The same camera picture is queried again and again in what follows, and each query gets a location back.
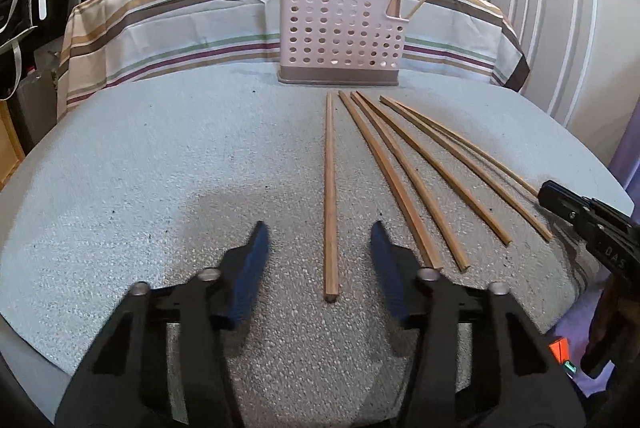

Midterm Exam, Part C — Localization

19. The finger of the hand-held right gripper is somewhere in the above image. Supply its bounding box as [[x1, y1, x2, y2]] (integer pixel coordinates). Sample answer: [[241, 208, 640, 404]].
[[537, 180, 632, 235]]

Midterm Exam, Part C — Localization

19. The person's right hand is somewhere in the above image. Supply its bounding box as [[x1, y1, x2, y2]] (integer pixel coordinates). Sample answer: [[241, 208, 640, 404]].
[[582, 277, 628, 379]]

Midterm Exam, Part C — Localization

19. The black bag with white handles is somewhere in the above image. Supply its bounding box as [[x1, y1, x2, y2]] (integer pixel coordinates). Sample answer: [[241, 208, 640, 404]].
[[0, 0, 39, 102]]

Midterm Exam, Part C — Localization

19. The pink perforated utensil holder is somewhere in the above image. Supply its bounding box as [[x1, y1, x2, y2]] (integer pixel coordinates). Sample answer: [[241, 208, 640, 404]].
[[278, 0, 407, 87]]

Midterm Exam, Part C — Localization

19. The brown wooden box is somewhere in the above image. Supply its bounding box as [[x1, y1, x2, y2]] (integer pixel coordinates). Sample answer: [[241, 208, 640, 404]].
[[0, 100, 26, 190]]

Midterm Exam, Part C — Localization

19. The pile of wooden chopsticks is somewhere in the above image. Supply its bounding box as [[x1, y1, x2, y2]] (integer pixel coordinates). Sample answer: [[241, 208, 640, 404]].
[[323, 90, 555, 305]]

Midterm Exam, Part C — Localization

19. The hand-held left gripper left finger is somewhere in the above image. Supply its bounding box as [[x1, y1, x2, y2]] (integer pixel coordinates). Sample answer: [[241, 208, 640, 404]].
[[55, 220, 271, 428]]

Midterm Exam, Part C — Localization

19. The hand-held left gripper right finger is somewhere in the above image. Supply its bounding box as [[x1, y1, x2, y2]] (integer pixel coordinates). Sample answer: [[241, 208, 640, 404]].
[[370, 220, 586, 428]]

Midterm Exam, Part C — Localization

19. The striped tablecloth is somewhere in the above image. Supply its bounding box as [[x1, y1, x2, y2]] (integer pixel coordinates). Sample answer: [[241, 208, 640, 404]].
[[56, 0, 531, 120]]

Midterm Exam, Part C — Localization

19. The white cabinet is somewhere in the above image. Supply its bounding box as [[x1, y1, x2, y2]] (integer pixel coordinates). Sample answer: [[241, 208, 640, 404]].
[[481, 0, 640, 171]]

